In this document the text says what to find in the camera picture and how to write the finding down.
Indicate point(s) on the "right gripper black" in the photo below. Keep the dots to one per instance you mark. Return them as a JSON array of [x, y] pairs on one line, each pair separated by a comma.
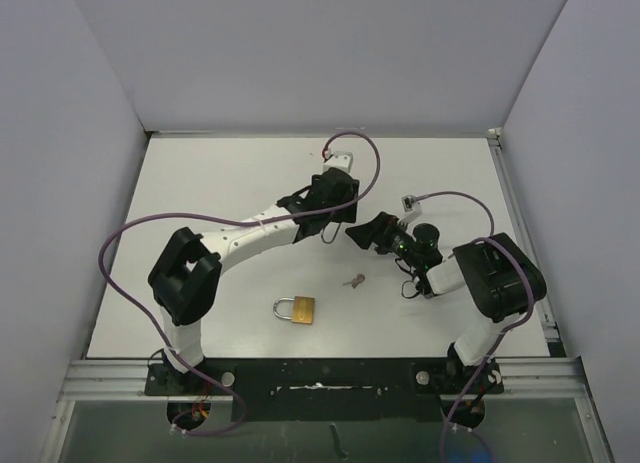
[[379, 231]]

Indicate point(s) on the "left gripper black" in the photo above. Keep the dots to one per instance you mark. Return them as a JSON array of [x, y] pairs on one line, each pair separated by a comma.
[[344, 214]]

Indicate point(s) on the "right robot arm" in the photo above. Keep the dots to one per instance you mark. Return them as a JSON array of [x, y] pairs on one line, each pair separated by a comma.
[[502, 281]]

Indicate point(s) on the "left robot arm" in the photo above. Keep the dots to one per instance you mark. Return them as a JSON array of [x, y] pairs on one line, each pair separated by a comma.
[[185, 278]]

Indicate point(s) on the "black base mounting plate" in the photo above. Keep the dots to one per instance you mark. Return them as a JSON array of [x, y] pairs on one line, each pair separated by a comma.
[[326, 389]]

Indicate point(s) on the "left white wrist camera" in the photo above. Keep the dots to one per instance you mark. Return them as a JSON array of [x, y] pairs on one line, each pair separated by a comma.
[[340, 160]]

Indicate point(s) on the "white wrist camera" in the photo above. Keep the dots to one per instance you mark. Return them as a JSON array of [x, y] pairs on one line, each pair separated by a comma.
[[340, 160], [412, 210]]

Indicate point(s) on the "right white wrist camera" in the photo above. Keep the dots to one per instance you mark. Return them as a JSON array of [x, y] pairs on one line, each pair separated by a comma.
[[412, 210]]

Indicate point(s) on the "aluminium right rail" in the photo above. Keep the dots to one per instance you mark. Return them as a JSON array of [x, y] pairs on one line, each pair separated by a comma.
[[544, 308]]

